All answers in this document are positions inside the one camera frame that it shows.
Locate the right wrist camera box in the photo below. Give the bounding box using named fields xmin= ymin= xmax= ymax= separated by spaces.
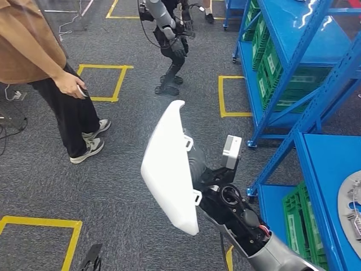
xmin=221 ymin=134 xmax=243 ymax=171

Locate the black humanoid robot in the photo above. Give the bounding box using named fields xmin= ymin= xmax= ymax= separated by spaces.
xmin=137 ymin=0 xmax=197 ymax=97

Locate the yellow floor tape mark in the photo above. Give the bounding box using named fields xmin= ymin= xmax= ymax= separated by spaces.
xmin=0 ymin=216 xmax=83 ymax=271
xmin=106 ymin=0 xmax=141 ymax=20

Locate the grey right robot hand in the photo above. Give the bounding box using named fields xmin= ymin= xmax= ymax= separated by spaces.
xmin=185 ymin=141 xmax=216 ymax=192

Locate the silver wheel hubcap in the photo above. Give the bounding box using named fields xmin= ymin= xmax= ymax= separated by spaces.
xmin=337 ymin=170 xmax=361 ymax=260

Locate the blue metal shelf rack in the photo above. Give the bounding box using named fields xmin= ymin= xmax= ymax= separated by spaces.
xmin=222 ymin=0 xmax=361 ymax=148
xmin=246 ymin=32 xmax=361 ymax=271

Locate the white plastic body part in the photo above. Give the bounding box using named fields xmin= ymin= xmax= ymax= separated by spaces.
xmin=140 ymin=99 xmax=203 ymax=237

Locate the person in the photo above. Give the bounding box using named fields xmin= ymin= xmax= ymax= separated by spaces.
xmin=0 ymin=0 xmax=112 ymax=165
xmin=202 ymin=0 xmax=216 ymax=24

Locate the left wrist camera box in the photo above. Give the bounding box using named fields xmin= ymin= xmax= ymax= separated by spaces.
xmin=80 ymin=243 xmax=103 ymax=270

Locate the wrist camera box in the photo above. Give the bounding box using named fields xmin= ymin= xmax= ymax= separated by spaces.
xmin=80 ymin=243 xmax=103 ymax=270
xmin=221 ymin=134 xmax=243 ymax=171

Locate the green plastic crate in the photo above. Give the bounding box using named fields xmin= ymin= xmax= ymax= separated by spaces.
xmin=252 ymin=16 xmax=283 ymax=72
xmin=242 ymin=0 xmax=262 ymax=42
xmin=256 ymin=37 xmax=332 ymax=113
xmin=282 ymin=181 xmax=329 ymax=271

